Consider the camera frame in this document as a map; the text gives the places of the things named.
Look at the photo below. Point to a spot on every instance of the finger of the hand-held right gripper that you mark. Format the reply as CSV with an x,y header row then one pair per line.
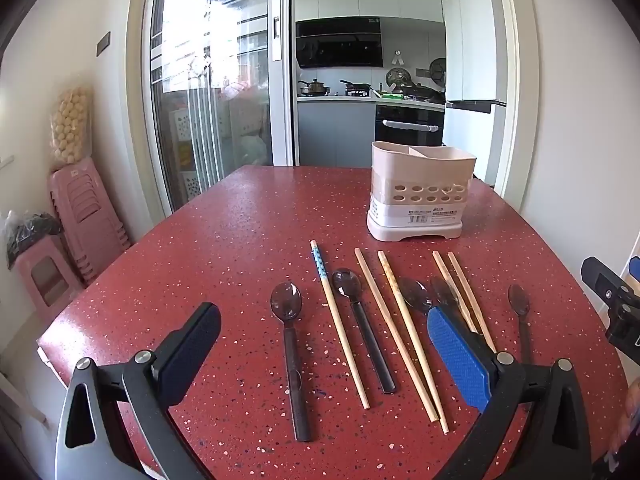
x,y
636,272
607,285

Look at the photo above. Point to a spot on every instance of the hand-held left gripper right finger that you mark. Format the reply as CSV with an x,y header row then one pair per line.
x,y
457,355

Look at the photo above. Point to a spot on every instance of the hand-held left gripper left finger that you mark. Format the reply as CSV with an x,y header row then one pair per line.
x,y
192,345

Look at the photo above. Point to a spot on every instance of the dark translucent plastic spoon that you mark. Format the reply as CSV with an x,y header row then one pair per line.
x,y
286,300
346,282
444,294
518,300
414,294

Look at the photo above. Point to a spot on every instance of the plain wooden chopstick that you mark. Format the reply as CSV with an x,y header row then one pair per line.
x,y
380,305
440,267
462,285

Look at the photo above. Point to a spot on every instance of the brown spotted wooden chopstick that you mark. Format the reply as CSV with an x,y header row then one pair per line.
x,y
395,290

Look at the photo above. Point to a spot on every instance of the blue patterned wooden chopstick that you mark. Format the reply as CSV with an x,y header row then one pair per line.
x,y
327,292

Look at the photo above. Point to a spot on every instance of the beige plastic utensil holder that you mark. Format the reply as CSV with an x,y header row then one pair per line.
x,y
420,180

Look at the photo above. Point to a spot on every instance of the person's right hand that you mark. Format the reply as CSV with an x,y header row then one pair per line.
x,y
629,410

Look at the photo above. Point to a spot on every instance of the single pink plastic stool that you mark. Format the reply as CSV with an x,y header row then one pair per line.
x,y
42,280

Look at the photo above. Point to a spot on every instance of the stack of pink stools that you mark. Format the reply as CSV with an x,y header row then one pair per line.
x,y
87,210

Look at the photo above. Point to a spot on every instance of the black plastic bag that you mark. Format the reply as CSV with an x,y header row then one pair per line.
x,y
30,232

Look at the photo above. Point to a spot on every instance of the black built-in oven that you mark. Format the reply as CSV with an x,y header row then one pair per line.
x,y
409,125

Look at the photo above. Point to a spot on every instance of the bag of pale balls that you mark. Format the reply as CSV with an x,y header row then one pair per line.
x,y
70,125

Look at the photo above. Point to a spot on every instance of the grey kitchen counter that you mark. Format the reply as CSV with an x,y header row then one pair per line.
x,y
335,130

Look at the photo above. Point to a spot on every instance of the sliding glass door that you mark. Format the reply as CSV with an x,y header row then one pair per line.
x,y
210,85

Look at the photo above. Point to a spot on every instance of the black wok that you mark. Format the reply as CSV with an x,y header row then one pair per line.
x,y
417,91

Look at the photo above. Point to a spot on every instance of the black desk fan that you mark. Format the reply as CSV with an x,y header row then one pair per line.
x,y
438,72

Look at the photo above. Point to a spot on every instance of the white refrigerator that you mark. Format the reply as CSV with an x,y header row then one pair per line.
x,y
475,35

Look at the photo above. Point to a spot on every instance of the lidded cooking pot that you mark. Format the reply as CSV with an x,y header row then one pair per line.
x,y
315,88

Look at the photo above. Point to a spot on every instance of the black frying pan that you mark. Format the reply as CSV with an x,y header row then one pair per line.
x,y
356,88

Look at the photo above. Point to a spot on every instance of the black range hood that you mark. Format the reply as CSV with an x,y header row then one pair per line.
x,y
340,42

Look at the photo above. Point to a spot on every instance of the dark wall switch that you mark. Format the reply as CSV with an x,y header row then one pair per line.
x,y
103,43

